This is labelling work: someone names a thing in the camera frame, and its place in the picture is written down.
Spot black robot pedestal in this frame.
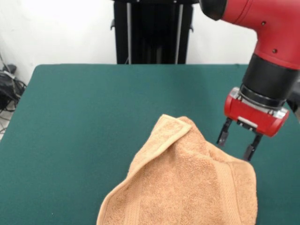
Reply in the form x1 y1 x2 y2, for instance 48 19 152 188
109 0 200 65

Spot tangled black cables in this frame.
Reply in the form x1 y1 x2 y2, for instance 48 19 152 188
0 63 28 113

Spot dark green table cloth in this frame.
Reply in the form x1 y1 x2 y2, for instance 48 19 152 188
0 63 300 225

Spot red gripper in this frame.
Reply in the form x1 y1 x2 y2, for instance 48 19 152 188
216 88 290 162

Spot tan terry towel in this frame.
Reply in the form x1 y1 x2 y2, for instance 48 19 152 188
97 114 258 225

